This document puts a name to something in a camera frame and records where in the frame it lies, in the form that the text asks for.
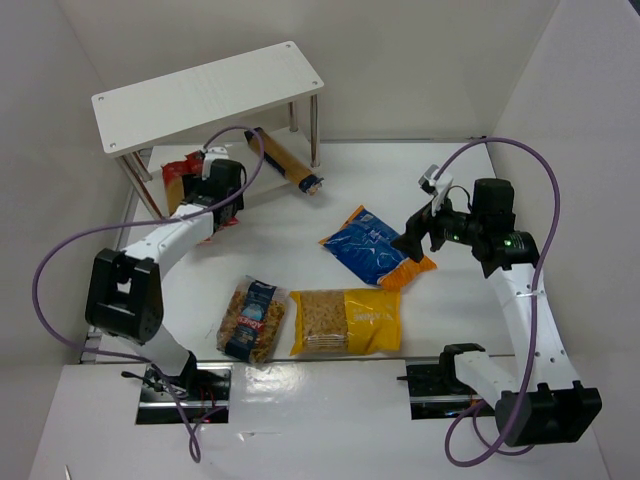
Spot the red spaghetti pack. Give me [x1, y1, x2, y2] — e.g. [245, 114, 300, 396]
[183, 150, 241, 244]
[161, 160, 191, 215]

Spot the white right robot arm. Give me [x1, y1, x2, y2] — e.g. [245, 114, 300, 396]
[392, 177, 602, 447]

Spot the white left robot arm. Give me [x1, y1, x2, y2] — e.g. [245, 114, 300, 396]
[85, 156, 246, 390]

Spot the blue orange pasta bag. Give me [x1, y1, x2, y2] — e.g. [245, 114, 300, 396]
[319, 205, 437, 291]

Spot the brown spaghetti pack on shelf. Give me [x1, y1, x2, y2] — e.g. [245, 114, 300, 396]
[244, 127, 323, 196]

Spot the white two-tier shelf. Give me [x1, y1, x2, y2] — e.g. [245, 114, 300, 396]
[91, 41, 324, 219]

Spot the yellow macaroni bag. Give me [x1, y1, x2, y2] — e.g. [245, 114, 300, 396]
[290, 289, 402, 356]

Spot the Agnesi tricolour fusilli bag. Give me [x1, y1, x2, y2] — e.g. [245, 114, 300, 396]
[216, 276, 289, 364]

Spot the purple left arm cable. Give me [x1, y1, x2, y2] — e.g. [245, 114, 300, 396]
[32, 125, 266, 464]

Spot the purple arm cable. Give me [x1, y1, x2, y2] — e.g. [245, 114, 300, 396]
[32, 125, 266, 464]
[433, 137, 561, 466]

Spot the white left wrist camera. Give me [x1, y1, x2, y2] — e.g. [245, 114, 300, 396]
[200, 146, 229, 180]

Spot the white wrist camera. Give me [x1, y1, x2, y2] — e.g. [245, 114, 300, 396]
[418, 164, 453, 216]
[200, 146, 229, 180]

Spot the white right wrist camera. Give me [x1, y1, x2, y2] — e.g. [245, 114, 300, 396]
[418, 164, 453, 216]

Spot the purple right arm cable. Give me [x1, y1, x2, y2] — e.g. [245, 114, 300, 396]
[433, 137, 561, 466]

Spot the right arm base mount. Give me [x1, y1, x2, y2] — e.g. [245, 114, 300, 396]
[397, 361, 481, 420]

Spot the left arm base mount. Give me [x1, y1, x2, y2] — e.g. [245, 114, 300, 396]
[121, 364, 232, 425]

